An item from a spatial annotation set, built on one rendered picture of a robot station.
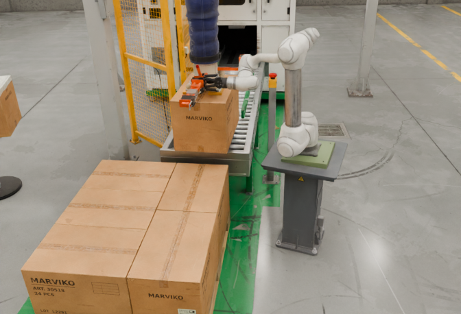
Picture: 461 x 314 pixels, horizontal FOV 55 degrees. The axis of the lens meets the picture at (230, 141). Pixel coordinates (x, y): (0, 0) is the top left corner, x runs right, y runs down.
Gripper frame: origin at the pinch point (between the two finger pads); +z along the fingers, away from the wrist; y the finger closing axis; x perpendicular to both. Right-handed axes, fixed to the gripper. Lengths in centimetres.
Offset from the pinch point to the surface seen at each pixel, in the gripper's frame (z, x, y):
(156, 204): 22, -55, 65
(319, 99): -104, 265, 120
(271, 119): -48, 63, 56
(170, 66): 42, 83, 16
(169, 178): 22, -23, 65
